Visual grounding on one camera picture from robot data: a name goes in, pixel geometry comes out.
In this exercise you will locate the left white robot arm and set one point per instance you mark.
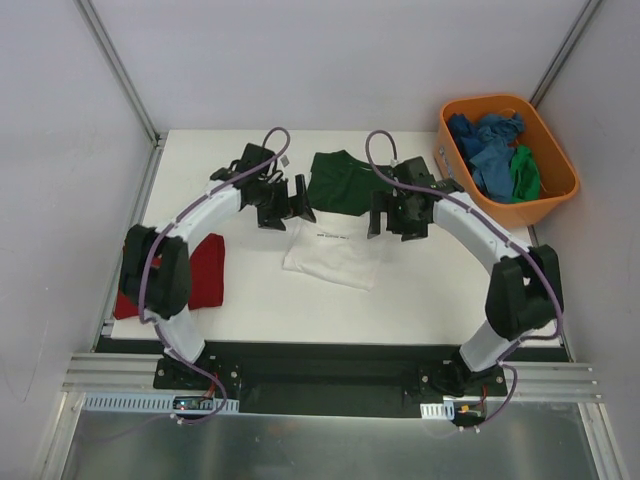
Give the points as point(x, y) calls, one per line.
point(225, 195)

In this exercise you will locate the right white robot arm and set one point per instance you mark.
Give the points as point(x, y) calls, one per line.
point(525, 289)

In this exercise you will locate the orange plastic bin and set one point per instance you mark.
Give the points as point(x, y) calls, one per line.
point(559, 179)

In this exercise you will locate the white cable duct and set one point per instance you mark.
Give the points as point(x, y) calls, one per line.
point(158, 403)
point(438, 411)

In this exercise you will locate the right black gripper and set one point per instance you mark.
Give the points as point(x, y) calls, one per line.
point(393, 215)

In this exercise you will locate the left aluminium frame post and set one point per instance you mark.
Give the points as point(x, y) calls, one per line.
point(102, 38)

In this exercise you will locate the left white cable duct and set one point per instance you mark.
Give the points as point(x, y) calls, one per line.
point(158, 403)

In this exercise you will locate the light blue t shirt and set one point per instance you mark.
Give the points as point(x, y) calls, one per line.
point(491, 165)

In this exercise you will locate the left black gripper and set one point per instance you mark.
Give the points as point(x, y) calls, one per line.
point(279, 204)

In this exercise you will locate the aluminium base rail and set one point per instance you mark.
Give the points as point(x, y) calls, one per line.
point(533, 381)

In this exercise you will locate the aluminium frame post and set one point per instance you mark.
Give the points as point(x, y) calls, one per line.
point(578, 28)
point(102, 38)

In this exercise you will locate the white and green t shirt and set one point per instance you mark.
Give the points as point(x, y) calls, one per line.
point(335, 248)

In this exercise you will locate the dark blue t shirt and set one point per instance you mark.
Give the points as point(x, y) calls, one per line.
point(465, 136)

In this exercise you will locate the folded red t shirt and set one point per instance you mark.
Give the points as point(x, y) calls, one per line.
point(207, 275)

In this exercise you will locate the bright green t shirt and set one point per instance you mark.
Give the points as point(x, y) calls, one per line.
point(525, 175)

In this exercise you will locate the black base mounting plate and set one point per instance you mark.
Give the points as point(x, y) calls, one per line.
point(380, 381)

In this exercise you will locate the right white cable duct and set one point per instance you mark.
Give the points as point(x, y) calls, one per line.
point(438, 411)

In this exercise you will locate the right aluminium frame post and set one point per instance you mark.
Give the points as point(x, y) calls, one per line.
point(578, 28)

